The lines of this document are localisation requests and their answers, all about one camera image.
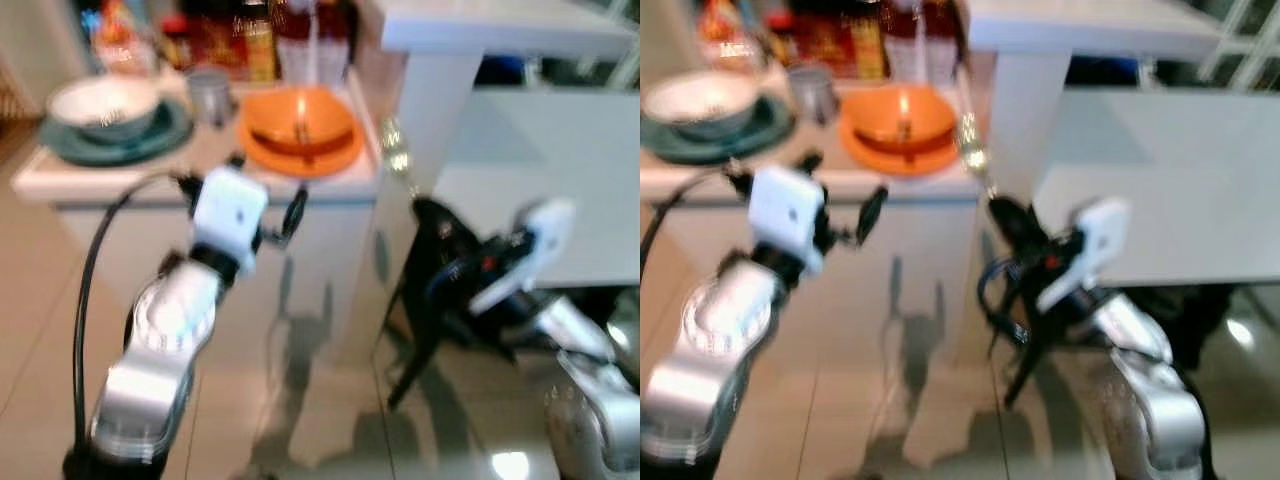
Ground red printed box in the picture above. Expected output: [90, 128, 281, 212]
[795, 0, 859, 79]
[188, 0, 251, 81]

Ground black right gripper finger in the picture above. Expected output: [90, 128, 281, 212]
[1002, 324, 1052, 410]
[984, 194, 1052, 260]
[411, 197, 472, 262]
[387, 299, 457, 412]

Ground yellow label bottle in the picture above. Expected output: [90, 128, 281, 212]
[850, 5, 888, 81]
[243, 8, 279, 84]

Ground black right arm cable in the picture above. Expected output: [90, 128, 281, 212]
[975, 255, 1036, 357]

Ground orange plate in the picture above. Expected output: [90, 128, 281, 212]
[838, 100, 970, 179]
[235, 100, 367, 180]

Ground red orange snack bag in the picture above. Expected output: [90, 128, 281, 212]
[697, 0, 763, 71]
[93, 0, 158, 74]

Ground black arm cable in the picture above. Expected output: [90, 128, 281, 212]
[975, 255, 1036, 357]
[640, 165, 743, 276]
[70, 170, 191, 451]

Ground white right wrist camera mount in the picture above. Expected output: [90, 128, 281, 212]
[1035, 198, 1132, 317]
[470, 198, 579, 317]

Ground grey mug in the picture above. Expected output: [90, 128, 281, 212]
[185, 67, 237, 129]
[787, 63, 840, 127]

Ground white table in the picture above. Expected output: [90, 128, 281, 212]
[335, 0, 641, 363]
[955, 0, 1226, 363]

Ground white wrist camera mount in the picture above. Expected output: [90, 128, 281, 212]
[747, 164, 827, 277]
[190, 167, 270, 277]
[1035, 198, 1132, 317]
[470, 198, 579, 317]

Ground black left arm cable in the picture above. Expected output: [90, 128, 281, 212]
[70, 170, 191, 451]
[640, 165, 743, 276]

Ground dark green plate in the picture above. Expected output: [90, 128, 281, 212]
[38, 97, 197, 168]
[640, 95, 797, 166]

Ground orange bowl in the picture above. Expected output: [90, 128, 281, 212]
[243, 87, 359, 158]
[845, 85, 960, 156]

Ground white panel cabinet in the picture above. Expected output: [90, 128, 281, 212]
[1030, 86, 1280, 291]
[430, 87, 641, 293]

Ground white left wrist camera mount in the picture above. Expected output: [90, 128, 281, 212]
[190, 167, 270, 277]
[747, 164, 827, 277]

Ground white and green bowl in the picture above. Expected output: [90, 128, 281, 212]
[48, 73, 163, 144]
[644, 70, 762, 141]

